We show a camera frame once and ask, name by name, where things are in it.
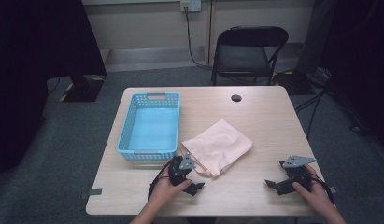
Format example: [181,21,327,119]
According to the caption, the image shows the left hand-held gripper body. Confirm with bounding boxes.
[167,152,197,191]

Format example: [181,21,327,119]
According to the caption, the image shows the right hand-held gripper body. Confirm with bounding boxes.
[277,154,318,192]

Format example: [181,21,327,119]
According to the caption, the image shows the pink cloth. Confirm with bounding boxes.
[180,119,254,178]

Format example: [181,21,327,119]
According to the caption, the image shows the blue plastic basket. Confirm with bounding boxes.
[116,91,181,161]

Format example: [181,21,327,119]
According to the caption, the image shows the person's left hand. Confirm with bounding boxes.
[149,169,192,208]

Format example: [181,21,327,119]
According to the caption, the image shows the person's right hand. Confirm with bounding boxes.
[292,163,335,216]

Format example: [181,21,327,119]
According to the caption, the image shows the black tripod legs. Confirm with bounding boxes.
[293,88,326,141]

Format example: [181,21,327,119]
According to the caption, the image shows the black floor plate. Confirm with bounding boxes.
[273,70,316,96]

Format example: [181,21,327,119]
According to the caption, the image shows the black stand base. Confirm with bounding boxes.
[59,74,107,103]

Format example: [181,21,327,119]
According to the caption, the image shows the black folding chair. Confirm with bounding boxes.
[210,25,290,87]

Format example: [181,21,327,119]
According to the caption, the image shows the black curtain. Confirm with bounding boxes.
[0,0,108,185]
[317,0,384,152]

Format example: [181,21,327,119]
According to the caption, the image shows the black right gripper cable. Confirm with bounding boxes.
[310,172,334,204]

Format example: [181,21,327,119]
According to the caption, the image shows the black power cable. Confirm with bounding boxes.
[183,7,214,71]

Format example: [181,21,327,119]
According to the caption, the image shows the white wall outlet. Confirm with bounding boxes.
[179,0,202,13]

